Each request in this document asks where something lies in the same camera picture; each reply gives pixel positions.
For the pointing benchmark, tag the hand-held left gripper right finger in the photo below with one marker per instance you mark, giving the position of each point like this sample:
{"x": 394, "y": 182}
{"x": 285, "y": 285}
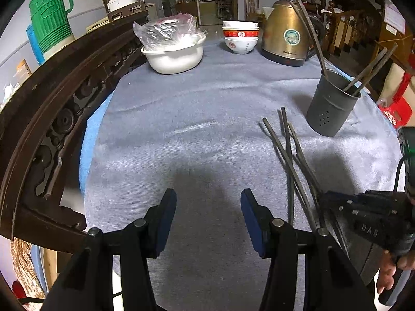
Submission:
{"x": 251, "y": 225}

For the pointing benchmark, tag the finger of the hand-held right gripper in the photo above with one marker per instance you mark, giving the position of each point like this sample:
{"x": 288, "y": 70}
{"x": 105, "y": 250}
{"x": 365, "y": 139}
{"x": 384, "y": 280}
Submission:
{"x": 342, "y": 212}
{"x": 334, "y": 197}

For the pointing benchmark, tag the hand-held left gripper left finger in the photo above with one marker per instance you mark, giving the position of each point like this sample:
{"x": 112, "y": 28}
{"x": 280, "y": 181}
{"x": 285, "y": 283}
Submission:
{"x": 165, "y": 222}

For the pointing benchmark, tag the bunch of dark chopsticks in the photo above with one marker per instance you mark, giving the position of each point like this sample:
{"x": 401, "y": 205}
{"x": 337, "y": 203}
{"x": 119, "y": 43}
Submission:
{"x": 293, "y": 168}

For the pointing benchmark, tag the grey perforated utensil holder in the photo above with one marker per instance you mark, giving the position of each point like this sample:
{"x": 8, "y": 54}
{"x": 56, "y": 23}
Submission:
{"x": 327, "y": 110}

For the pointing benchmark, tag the person's right hand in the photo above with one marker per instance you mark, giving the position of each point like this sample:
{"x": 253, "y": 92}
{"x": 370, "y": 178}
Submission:
{"x": 387, "y": 273}

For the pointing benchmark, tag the blue cloth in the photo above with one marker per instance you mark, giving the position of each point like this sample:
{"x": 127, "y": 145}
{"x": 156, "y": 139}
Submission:
{"x": 92, "y": 136}

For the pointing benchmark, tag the red tassel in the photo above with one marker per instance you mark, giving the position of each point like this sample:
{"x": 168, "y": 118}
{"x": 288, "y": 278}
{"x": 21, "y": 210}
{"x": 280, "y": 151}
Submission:
{"x": 403, "y": 87}

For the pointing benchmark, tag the red plastic chair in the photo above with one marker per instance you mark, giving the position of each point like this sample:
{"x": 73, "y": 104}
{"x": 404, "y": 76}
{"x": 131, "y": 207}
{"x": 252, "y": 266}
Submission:
{"x": 394, "y": 81}

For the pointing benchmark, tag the patterned brown cloth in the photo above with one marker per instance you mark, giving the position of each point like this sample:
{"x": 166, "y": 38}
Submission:
{"x": 27, "y": 265}

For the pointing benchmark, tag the black kettle base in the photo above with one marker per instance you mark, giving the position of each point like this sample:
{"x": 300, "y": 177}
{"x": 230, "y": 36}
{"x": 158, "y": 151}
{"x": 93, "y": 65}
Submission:
{"x": 282, "y": 60}

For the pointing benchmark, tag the white plastic basin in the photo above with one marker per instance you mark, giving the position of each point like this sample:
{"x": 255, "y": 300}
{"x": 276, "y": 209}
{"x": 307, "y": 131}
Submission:
{"x": 175, "y": 61}

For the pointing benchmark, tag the gold electric kettle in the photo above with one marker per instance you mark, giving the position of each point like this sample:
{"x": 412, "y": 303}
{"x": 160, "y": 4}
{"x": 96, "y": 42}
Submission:
{"x": 285, "y": 32}

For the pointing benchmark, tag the wooden stair railing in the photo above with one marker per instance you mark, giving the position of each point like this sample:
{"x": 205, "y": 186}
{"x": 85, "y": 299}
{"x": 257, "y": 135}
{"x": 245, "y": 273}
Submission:
{"x": 350, "y": 26}

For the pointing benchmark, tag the white footed bowl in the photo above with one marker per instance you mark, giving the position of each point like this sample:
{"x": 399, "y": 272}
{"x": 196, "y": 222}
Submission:
{"x": 240, "y": 46}

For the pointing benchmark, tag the dark carved wooden sideboard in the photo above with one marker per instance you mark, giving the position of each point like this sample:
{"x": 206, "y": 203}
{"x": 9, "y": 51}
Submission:
{"x": 32, "y": 103}

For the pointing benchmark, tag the red patterned bowl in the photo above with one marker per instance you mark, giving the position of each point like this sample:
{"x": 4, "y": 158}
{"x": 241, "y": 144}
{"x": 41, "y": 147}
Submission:
{"x": 240, "y": 33}

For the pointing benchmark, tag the plain white bowl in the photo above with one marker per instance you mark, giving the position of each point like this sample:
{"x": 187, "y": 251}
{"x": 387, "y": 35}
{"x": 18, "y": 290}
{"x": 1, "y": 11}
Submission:
{"x": 240, "y": 24}

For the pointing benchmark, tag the brown wooden chair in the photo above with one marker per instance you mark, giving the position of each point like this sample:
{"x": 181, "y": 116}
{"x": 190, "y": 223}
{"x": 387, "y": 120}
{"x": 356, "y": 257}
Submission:
{"x": 251, "y": 6}

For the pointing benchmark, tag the orange can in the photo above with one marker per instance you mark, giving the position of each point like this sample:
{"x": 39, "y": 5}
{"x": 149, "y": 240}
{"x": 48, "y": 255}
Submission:
{"x": 23, "y": 68}

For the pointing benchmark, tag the dark wooden chair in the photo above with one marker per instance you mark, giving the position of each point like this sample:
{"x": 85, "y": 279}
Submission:
{"x": 128, "y": 13}

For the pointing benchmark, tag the blue thermos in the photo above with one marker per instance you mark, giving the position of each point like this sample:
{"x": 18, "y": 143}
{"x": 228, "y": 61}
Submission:
{"x": 34, "y": 45}

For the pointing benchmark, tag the green thermos jug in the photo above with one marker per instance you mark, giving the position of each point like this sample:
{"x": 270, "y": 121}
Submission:
{"x": 50, "y": 16}

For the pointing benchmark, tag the wall calendar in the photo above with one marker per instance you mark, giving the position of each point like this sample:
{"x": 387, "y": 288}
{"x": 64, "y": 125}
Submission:
{"x": 395, "y": 14}

